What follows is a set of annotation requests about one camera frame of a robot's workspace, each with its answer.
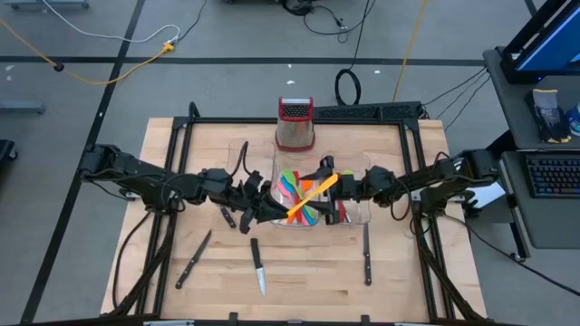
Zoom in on grey work gloves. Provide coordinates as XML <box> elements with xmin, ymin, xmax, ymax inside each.
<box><xmin>525</xmin><ymin>88</ymin><xmax>573</xmax><ymax>145</ymax></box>

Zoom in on black aluminium table frame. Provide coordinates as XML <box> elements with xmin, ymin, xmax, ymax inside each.
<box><xmin>106</xmin><ymin>101</ymin><xmax>488</xmax><ymax>325</ymax></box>

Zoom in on black chair base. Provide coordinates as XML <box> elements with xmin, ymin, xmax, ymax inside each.
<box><xmin>0</xmin><ymin>139</ymin><xmax>18</xmax><ymax>164</ymax></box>

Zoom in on black handled paring knife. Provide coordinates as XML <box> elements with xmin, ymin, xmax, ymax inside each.
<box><xmin>250</xmin><ymin>237</ymin><xmax>267</xmax><ymax>298</ymax></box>

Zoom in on yellow silicone spatula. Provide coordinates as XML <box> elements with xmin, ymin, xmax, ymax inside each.
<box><xmin>286</xmin><ymin>173</ymin><xmax>340</xmax><ymax>218</ymax></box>

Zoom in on grey equipment cart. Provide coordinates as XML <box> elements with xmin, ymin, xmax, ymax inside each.
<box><xmin>482</xmin><ymin>47</ymin><xmax>580</xmax><ymax>250</ymax></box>

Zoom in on white floor cable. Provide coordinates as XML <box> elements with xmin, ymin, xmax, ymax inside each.
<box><xmin>40</xmin><ymin>0</ymin><xmax>181</xmax><ymax>45</ymax></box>

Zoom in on white paper sheet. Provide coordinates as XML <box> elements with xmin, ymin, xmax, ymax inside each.
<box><xmin>470</xmin><ymin>184</ymin><xmax>507</xmax><ymax>209</ymax></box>

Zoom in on pink silicone spatula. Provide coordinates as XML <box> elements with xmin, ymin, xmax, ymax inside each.
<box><xmin>275</xmin><ymin>180</ymin><xmax>295</xmax><ymax>200</ymax></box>

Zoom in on red and metal box grater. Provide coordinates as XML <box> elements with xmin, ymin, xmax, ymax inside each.
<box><xmin>275</xmin><ymin>96</ymin><xmax>316</xmax><ymax>153</ymax></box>

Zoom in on grey floor stand base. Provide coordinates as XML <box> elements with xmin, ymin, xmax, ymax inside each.
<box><xmin>0</xmin><ymin>100</ymin><xmax>46</xmax><ymax>115</ymax></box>

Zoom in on black coiled cable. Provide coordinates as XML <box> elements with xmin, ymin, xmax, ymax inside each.
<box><xmin>333</xmin><ymin>0</ymin><xmax>375</xmax><ymax>107</ymax></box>

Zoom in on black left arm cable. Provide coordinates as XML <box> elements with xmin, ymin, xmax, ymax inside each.
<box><xmin>111</xmin><ymin>210</ymin><xmax>155</xmax><ymax>309</ymax></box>

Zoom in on clear plastic bin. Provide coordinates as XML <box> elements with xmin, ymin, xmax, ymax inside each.
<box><xmin>226</xmin><ymin>138</ymin><xmax>277</xmax><ymax>212</ymax></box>
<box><xmin>270</xmin><ymin>151</ymin><xmax>323</xmax><ymax>229</ymax></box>
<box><xmin>319</xmin><ymin>151</ymin><xmax>372</xmax><ymax>226</ymax></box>

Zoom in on black computer monitor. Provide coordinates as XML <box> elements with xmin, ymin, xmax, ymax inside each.
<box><xmin>500</xmin><ymin>0</ymin><xmax>580</xmax><ymax>85</ymax></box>

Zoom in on orange silicone spatula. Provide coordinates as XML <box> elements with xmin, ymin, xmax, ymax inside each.
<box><xmin>287</xmin><ymin>179</ymin><xmax>314</xmax><ymax>225</ymax></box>

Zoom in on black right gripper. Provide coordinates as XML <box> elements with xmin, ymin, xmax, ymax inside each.
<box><xmin>299</xmin><ymin>155</ymin><xmax>366</xmax><ymax>226</ymax></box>

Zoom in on yellow extension cable with plug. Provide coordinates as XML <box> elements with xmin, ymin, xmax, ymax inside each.
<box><xmin>0</xmin><ymin>17</ymin><xmax>176</xmax><ymax>86</ymax></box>

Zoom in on green silicone spatula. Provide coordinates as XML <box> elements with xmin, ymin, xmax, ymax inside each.
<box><xmin>281</xmin><ymin>168</ymin><xmax>318</xmax><ymax>223</ymax></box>

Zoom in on black cables to cart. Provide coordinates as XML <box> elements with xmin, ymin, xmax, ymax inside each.
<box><xmin>420</xmin><ymin>66</ymin><xmax>491</xmax><ymax>132</ymax></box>

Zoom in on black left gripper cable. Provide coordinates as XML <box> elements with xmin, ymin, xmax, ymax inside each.
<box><xmin>228</xmin><ymin>140</ymin><xmax>255</xmax><ymax>180</ymax></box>

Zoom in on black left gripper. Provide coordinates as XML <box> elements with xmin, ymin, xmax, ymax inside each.
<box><xmin>201</xmin><ymin>167</ymin><xmax>290</xmax><ymax>235</ymax></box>

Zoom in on blue and white roll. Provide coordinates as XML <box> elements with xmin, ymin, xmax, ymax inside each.
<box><xmin>565</xmin><ymin>102</ymin><xmax>580</xmax><ymax>137</ymax></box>

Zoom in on black backlit keyboard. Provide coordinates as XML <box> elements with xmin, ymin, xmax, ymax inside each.
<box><xmin>524</xmin><ymin>153</ymin><xmax>580</xmax><ymax>199</ymax></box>

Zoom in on black cable tangle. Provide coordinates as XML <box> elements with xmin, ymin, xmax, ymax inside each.
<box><xmin>280</xmin><ymin>0</ymin><xmax>377</xmax><ymax>44</ymax></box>

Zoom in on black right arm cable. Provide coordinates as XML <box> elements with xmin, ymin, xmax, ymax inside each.
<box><xmin>441</xmin><ymin>212</ymin><xmax>580</xmax><ymax>298</ymax></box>

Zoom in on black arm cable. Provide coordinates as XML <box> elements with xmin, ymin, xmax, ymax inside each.
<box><xmin>111</xmin><ymin>210</ymin><xmax>155</xmax><ymax>309</ymax></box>
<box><xmin>441</xmin><ymin>212</ymin><xmax>580</xmax><ymax>298</ymax></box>

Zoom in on black steak knife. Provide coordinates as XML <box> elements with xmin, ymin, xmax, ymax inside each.
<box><xmin>362</xmin><ymin>222</ymin><xmax>372</xmax><ymax>286</ymax></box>
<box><xmin>175</xmin><ymin>229</ymin><xmax>213</xmax><ymax>290</ymax></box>

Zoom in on blue silicone spatula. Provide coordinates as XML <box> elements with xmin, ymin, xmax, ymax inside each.
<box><xmin>279</xmin><ymin>176</ymin><xmax>314</xmax><ymax>226</ymax></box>

